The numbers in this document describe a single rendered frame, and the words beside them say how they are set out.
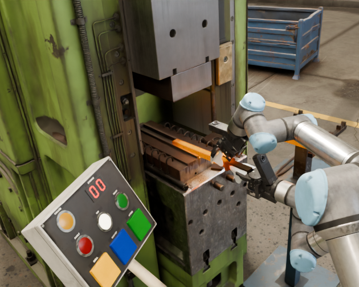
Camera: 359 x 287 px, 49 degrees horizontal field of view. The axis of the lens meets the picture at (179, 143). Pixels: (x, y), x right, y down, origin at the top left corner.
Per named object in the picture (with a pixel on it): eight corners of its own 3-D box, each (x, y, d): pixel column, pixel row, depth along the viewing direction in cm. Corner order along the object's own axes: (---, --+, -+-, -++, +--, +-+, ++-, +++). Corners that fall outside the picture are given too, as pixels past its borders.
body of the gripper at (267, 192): (244, 193, 143) (272, 206, 135) (244, 173, 139) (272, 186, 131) (257, 184, 147) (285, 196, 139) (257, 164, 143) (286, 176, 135)
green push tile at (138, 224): (152, 225, 127) (139, 207, 125) (141, 241, 121) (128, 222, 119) (148, 226, 128) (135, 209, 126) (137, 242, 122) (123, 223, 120)
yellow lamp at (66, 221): (78, 225, 105) (74, 213, 102) (62, 234, 102) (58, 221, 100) (72, 220, 107) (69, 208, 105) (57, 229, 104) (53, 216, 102)
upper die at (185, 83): (212, 85, 150) (211, 61, 146) (172, 102, 139) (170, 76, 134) (143, 64, 178) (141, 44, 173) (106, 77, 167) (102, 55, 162)
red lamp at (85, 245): (97, 249, 107) (94, 237, 105) (82, 259, 104) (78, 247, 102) (90, 244, 109) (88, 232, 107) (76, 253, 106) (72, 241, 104)
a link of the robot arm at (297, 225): (289, 251, 130) (290, 225, 125) (290, 228, 140) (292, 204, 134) (314, 254, 128) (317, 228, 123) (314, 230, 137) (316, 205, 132)
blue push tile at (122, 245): (138, 247, 119) (124, 228, 117) (125, 264, 113) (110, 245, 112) (133, 248, 120) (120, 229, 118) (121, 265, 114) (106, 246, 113)
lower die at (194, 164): (215, 163, 168) (214, 146, 163) (180, 184, 156) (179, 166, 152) (152, 134, 195) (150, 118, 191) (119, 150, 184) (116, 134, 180)
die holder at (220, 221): (247, 232, 194) (248, 155, 172) (191, 277, 172) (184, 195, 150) (171, 188, 231) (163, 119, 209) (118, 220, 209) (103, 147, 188)
